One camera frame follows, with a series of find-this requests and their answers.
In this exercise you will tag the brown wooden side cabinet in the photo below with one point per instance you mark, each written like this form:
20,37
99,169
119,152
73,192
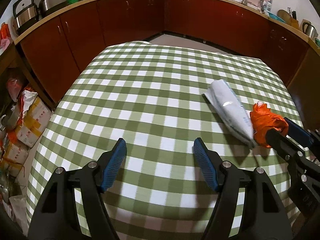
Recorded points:
304,90

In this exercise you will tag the white blue paper package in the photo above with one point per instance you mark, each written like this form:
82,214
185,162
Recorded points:
231,111

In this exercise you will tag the red kitchen cabinets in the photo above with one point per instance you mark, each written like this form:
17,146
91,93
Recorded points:
61,45

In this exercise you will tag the green white checkered tablecloth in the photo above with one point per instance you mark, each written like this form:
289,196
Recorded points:
152,97

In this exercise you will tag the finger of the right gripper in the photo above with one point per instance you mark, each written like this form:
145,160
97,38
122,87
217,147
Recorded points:
283,146
298,134

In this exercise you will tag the open steel rice cooker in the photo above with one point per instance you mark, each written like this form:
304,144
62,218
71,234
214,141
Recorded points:
25,14

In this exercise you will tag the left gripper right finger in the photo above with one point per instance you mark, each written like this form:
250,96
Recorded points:
208,162

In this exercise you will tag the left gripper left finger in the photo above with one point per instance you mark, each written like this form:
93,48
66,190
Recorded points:
110,163

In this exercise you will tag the stacked cardboard boxes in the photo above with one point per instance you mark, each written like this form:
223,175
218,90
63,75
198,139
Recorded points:
22,129

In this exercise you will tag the orange plastic bag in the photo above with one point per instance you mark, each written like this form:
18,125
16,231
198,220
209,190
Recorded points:
264,120

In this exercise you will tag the steel electric kettle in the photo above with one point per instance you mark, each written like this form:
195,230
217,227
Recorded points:
309,30

